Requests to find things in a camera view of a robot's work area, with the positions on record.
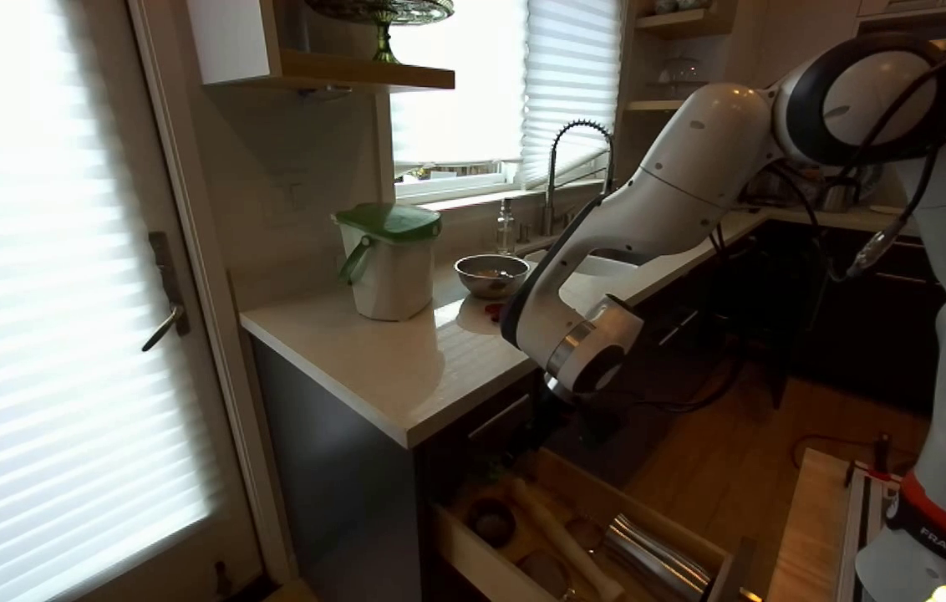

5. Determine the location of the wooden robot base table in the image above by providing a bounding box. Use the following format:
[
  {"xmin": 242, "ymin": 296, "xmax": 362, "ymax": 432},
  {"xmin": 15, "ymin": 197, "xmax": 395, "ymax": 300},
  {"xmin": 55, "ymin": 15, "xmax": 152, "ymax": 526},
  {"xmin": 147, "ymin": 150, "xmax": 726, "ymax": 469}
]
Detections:
[{"xmin": 769, "ymin": 452, "xmax": 849, "ymax": 602}]

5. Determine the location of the door lever handle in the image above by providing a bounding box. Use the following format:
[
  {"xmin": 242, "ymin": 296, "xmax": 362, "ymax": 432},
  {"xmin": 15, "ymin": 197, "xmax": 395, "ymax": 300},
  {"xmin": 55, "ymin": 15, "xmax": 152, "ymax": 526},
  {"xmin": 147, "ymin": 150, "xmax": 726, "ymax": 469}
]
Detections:
[{"xmin": 140, "ymin": 230, "xmax": 189, "ymax": 352}]

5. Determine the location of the chrome kitchen faucet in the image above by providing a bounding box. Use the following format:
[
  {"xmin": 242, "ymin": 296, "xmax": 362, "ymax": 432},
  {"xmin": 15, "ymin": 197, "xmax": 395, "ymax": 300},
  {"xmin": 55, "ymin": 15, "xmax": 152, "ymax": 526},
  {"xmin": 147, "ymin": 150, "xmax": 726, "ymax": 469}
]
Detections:
[{"xmin": 540, "ymin": 121, "xmax": 616, "ymax": 235}]

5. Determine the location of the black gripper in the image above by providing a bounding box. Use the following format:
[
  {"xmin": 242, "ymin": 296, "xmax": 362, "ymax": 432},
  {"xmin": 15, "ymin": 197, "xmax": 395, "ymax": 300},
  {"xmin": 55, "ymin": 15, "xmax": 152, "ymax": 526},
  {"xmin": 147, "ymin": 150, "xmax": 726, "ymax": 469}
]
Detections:
[{"xmin": 543, "ymin": 333, "xmax": 629, "ymax": 403}]

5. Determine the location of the small metal bowl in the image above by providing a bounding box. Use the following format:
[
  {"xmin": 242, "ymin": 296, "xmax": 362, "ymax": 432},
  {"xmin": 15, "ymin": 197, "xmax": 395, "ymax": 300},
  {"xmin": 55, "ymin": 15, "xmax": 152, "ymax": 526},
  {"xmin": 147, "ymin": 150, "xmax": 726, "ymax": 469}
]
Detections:
[{"xmin": 455, "ymin": 255, "xmax": 529, "ymax": 296}]

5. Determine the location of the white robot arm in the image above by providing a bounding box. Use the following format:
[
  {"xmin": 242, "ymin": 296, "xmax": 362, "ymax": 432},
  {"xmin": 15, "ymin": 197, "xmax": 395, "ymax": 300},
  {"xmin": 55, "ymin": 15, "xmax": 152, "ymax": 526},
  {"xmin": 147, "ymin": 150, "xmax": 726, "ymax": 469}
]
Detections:
[{"xmin": 502, "ymin": 33, "xmax": 946, "ymax": 557}]

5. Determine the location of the steel cylinder in drawer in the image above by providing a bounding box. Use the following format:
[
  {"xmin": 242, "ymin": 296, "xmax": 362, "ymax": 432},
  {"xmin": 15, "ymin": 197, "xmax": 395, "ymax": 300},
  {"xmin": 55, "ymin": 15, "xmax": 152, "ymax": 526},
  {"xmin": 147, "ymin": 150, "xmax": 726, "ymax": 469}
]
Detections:
[{"xmin": 603, "ymin": 516, "xmax": 713, "ymax": 602}]

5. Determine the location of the wooden wall shelf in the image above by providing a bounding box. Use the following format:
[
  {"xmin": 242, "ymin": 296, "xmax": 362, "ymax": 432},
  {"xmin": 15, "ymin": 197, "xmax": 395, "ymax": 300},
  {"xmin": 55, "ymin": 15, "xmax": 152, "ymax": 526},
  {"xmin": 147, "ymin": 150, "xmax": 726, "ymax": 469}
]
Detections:
[{"xmin": 188, "ymin": 0, "xmax": 455, "ymax": 91}]

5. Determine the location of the open wooden drawer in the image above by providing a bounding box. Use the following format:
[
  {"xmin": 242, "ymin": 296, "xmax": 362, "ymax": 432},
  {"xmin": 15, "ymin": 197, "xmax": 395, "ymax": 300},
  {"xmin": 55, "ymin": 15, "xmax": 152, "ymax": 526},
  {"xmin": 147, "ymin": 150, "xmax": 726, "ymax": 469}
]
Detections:
[{"xmin": 435, "ymin": 452, "xmax": 743, "ymax": 602}]

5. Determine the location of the clear soap dispenser bottle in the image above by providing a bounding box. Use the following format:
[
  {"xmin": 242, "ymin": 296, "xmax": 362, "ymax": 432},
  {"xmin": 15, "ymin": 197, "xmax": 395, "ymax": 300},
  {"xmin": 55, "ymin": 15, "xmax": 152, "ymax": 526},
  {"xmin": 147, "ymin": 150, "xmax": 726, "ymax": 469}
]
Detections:
[{"xmin": 494, "ymin": 197, "xmax": 513, "ymax": 255}]

